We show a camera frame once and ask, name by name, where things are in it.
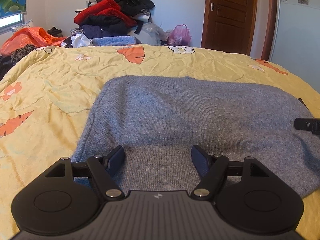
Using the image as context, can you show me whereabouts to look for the navy and grey knit sweater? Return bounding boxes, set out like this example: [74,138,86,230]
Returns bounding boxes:
[72,76,319,197]

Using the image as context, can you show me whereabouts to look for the dark patterned clothes at left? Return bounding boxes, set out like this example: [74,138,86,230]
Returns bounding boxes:
[0,44,36,79]

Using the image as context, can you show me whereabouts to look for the pile of dark clothes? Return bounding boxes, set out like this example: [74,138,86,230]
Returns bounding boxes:
[74,0,155,36]

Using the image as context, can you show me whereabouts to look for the white wardrobe with flower decals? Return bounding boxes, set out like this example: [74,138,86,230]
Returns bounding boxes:
[271,0,319,91]

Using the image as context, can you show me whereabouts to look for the yellow carrot print quilt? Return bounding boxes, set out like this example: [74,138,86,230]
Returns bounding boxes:
[1,44,319,239]

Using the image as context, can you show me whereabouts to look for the brown wooden door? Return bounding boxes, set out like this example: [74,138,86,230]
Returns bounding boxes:
[201,0,257,55]

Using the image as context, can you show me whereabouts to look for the pink plastic bag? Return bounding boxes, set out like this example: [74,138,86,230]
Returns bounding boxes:
[167,24,191,46]

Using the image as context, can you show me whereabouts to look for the light blue folded blanket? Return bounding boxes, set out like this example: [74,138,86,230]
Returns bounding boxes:
[91,36,137,47]

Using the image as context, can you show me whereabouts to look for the orange plastic bag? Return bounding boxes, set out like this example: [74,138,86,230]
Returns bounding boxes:
[1,27,66,56]

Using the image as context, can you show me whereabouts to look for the blue floral pillow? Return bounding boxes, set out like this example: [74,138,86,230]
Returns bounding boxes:
[11,20,34,34]

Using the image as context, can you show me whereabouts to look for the red garment on pile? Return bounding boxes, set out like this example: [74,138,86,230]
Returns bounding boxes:
[74,0,137,27]

